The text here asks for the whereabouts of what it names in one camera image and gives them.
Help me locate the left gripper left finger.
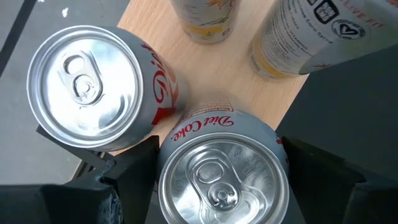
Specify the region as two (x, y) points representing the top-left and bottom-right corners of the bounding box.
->
(102, 135), (160, 224)

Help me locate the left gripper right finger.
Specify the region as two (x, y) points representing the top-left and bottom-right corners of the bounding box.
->
(281, 136), (364, 224)

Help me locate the wooden shelf with black frame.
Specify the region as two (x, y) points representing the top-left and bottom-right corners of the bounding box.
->
(35, 0), (309, 175)

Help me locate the Diet Coke can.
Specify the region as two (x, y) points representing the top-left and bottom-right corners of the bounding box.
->
(26, 24), (189, 152)
(157, 99), (290, 224)

